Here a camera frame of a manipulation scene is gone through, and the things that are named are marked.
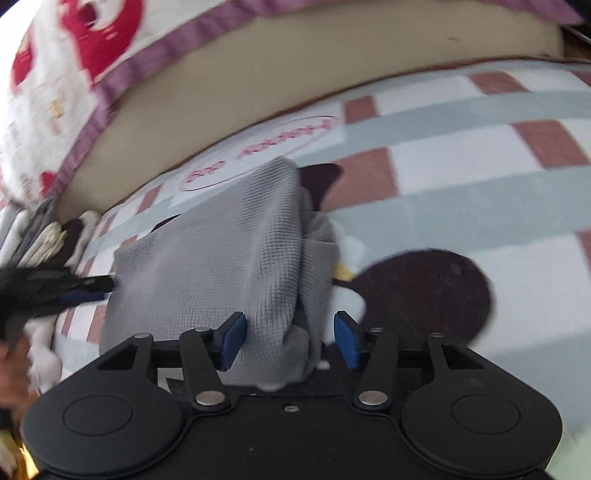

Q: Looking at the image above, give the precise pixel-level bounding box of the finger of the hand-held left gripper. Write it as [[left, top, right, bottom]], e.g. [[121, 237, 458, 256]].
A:
[[69, 275, 117, 290], [58, 290, 110, 308]]

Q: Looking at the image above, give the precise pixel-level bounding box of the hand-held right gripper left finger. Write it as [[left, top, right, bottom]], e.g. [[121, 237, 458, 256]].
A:
[[97, 311, 247, 412]]

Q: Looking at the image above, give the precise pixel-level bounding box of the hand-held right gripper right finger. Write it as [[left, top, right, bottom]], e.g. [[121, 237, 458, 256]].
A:
[[333, 311, 482, 412]]

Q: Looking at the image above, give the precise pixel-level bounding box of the grey knit sweater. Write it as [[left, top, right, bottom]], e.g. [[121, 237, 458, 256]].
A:
[[99, 156, 343, 391]]

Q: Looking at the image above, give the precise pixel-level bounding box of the stack of folded clothes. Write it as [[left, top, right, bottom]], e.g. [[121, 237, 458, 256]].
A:
[[0, 203, 100, 278]]

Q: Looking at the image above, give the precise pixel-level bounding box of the person's left hand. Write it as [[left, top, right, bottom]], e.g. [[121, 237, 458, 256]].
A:
[[0, 339, 34, 409]]

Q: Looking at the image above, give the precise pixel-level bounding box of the person's white knit clothing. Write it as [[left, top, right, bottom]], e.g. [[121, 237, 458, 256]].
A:
[[25, 318, 64, 394]]

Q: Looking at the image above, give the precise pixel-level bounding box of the quilted bear print bedspread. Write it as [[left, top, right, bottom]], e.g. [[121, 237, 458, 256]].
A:
[[0, 0, 585, 209]]

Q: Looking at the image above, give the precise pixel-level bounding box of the beige mattress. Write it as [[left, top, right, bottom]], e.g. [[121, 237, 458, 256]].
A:
[[55, 4, 567, 223]]

